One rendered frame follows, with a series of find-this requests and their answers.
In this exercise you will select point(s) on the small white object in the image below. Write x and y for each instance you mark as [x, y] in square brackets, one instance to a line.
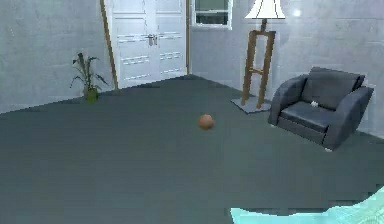
[314, 104]

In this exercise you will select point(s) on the green potted house plant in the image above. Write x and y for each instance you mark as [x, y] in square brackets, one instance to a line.
[88, 81]

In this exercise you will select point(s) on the wooden floor lamp white shade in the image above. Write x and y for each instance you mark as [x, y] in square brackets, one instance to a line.
[258, 66]

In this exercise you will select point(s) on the white framed window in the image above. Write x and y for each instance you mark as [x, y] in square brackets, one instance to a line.
[212, 13]

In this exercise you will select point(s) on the pale cyan furniture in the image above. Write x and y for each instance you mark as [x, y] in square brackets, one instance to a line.
[316, 213]

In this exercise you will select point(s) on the orange basketball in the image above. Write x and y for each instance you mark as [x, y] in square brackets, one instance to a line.
[206, 121]

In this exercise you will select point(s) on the white double room door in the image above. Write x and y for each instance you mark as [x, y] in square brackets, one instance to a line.
[146, 43]

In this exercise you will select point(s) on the dark grey armchair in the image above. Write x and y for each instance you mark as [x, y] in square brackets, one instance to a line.
[320, 110]

